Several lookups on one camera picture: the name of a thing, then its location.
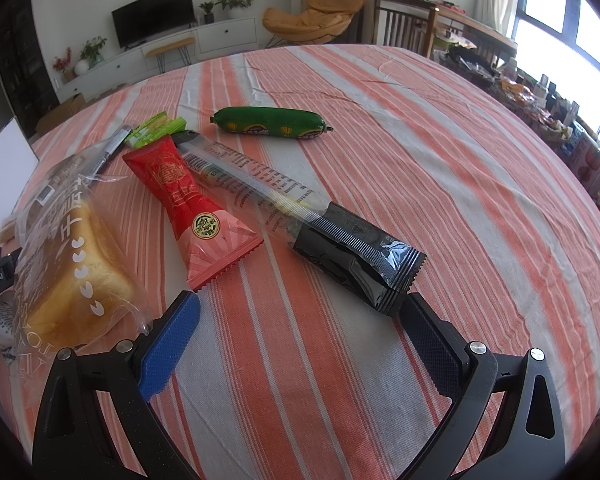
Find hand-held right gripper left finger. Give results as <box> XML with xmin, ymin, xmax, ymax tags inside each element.
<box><xmin>31</xmin><ymin>290</ymin><xmax>203</xmax><ymax>480</ymax></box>

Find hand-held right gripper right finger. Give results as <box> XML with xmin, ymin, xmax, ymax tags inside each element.
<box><xmin>397</xmin><ymin>292</ymin><xmax>567</xmax><ymax>480</ymax></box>

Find long clear and black packet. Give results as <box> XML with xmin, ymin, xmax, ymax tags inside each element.
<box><xmin>172</xmin><ymin>130</ymin><xmax>427</xmax><ymax>317</ymax></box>

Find red snack packet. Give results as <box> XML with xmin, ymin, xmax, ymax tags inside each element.
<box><xmin>122</xmin><ymin>135</ymin><xmax>264</xmax><ymax>291</ymax></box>

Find light green snack packet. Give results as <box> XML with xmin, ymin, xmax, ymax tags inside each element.
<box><xmin>132</xmin><ymin>114</ymin><xmax>176</xmax><ymax>136</ymax></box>
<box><xmin>127</xmin><ymin>117</ymin><xmax>188</xmax><ymax>150</ymax></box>

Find bread loaf in clear packet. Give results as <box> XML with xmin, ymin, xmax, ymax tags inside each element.
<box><xmin>7</xmin><ymin>152</ymin><xmax>153</xmax><ymax>386</ymax></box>

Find white board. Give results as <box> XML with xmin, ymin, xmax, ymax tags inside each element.
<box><xmin>0</xmin><ymin>117</ymin><xmax>40</xmax><ymax>231</ymax></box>

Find orange striped tablecloth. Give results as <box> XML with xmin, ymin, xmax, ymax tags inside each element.
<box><xmin>0</xmin><ymin>44</ymin><xmax>600</xmax><ymax>480</ymax></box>

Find small silver packet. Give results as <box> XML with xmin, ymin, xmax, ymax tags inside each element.
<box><xmin>94</xmin><ymin>126</ymin><xmax>132</xmax><ymax>176</ymax></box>

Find cardboard box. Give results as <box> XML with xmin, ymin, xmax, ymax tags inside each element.
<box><xmin>35</xmin><ymin>92</ymin><xmax>88</xmax><ymax>136</ymax></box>

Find dark glass cabinet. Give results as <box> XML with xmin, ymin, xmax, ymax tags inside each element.
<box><xmin>0</xmin><ymin>10</ymin><xmax>61</xmax><ymax>136</ymax></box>

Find red flower arrangement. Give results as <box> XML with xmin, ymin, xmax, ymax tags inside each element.
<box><xmin>52</xmin><ymin>47</ymin><xmax>76</xmax><ymax>81</ymax></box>

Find green sausage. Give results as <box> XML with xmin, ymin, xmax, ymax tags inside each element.
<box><xmin>210</xmin><ymin>106</ymin><xmax>335</xmax><ymax>140</ymax></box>

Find red printed box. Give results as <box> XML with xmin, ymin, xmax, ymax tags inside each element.
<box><xmin>570</xmin><ymin>125</ymin><xmax>600</xmax><ymax>196</ymax></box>

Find green plant in pot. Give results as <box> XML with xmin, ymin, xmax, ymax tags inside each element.
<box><xmin>80</xmin><ymin>36</ymin><xmax>108</xmax><ymax>66</ymax></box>

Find black television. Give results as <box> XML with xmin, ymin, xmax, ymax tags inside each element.
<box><xmin>111</xmin><ymin>0</ymin><xmax>193</xmax><ymax>51</ymax></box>

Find white television cabinet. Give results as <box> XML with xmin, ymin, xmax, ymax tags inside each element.
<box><xmin>55</xmin><ymin>17</ymin><xmax>258</xmax><ymax>103</ymax></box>

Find wooden dining table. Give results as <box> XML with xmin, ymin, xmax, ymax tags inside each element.
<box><xmin>430</xmin><ymin>0</ymin><xmax>518</xmax><ymax>61</ymax></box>

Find dark wooden chair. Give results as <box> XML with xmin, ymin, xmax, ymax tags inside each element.
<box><xmin>373</xmin><ymin>0</ymin><xmax>437</xmax><ymax>56</ymax></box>

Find orange lounge chair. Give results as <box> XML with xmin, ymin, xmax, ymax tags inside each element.
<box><xmin>261</xmin><ymin>0</ymin><xmax>367</xmax><ymax>50</ymax></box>

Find wooden stool with wire legs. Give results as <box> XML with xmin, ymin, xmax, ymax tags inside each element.
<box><xmin>145</xmin><ymin>36</ymin><xmax>197</xmax><ymax>72</ymax></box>

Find window with dark frame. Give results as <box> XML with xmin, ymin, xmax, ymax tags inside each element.
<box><xmin>510</xmin><ymin>0</ymin><xmax>600</xmax><ymax>131</ymax></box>

